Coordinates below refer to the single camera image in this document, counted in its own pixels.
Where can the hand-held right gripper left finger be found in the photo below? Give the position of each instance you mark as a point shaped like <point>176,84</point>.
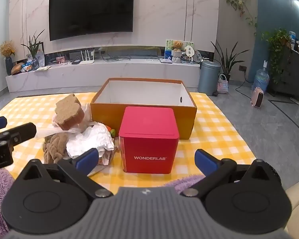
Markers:
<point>86,159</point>

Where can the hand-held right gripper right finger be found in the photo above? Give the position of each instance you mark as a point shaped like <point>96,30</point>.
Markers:
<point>205,160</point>

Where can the orange cardboard box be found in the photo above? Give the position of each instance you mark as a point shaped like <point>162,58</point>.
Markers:
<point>102,115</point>

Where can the red square box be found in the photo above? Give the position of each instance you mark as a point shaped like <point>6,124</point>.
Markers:
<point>149,142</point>

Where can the white crumpled plastic bag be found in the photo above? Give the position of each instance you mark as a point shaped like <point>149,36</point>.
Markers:
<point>89,139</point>

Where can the clear plastic bag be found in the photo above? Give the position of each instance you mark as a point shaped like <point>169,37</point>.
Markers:
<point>46,132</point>

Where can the yellow checkered mat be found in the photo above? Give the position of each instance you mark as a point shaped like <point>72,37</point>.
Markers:
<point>214,129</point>

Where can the brown knitted cloth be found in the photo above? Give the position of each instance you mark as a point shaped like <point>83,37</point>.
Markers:
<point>56,147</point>

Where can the orange and green toy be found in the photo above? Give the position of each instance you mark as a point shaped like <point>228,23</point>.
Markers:
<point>111,131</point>

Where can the brown toast-shaped plush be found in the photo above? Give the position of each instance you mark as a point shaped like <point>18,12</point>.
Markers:
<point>69,114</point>

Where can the brown bread loaf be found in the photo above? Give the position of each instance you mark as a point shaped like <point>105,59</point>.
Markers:
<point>17,69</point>

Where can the snack bags on console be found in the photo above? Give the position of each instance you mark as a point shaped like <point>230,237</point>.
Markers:
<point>28,67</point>

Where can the loose papers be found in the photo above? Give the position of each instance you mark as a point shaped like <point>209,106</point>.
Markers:
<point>42,68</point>

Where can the yellow flowers in dark vase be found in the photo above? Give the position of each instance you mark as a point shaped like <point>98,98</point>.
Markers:
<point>7,49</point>

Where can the pastel woven bag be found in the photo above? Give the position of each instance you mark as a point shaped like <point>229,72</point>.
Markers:
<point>222,86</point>

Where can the grass plant in glass vase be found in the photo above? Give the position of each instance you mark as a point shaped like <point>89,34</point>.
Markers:
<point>33,52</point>

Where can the grey-blue trash can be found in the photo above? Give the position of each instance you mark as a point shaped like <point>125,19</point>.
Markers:
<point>209,79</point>

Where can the pink space heater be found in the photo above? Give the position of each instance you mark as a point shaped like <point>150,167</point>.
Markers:
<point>258,97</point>

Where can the white marble television console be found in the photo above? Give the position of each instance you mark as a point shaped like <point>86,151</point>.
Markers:
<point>114,74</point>

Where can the white router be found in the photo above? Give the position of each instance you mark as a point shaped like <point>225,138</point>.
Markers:
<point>86,61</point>

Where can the water bottle with pump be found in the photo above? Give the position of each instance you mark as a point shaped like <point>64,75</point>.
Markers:
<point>260,79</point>

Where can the potted plant with long leaves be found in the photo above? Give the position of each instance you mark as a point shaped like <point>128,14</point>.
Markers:
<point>227,63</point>

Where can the white round sign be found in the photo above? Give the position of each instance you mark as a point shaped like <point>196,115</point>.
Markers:
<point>189,51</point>

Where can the blue tissue box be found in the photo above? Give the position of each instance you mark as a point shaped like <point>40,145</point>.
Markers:
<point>168,54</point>

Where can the brown teddy bear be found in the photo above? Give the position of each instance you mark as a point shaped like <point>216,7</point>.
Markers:
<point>177,46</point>

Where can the green picture card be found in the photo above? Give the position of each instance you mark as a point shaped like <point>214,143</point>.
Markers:
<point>168,43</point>

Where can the dark cabinet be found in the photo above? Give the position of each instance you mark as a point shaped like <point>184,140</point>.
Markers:
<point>296,74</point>

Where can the bushy leafy plant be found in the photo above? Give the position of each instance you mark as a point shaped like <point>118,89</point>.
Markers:
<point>276,42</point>

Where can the black flat television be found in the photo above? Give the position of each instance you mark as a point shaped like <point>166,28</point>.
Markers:
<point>89,10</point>

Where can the bottles on cabinet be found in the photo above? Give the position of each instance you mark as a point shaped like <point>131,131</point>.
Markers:
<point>292,39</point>

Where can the hanging vine plant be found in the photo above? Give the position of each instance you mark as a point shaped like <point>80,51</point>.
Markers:
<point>240,5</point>

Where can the pink photo frame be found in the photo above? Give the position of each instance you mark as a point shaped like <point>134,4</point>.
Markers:
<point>60,60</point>

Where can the wall outlet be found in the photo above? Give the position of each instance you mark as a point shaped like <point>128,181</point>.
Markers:
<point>242,68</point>

